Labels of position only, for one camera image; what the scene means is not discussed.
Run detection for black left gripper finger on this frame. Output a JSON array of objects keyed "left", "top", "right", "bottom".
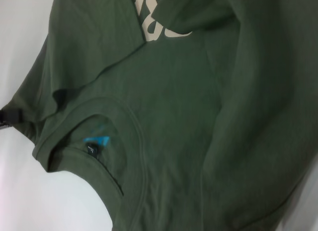
[{"left": 0, "top": 107, "right": 20, "bottom": 131}]

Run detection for dark green FREE t-shirt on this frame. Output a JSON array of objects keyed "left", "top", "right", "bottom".
[{"left": 5, "top": 0, "right": 318, "bottom": 231}]

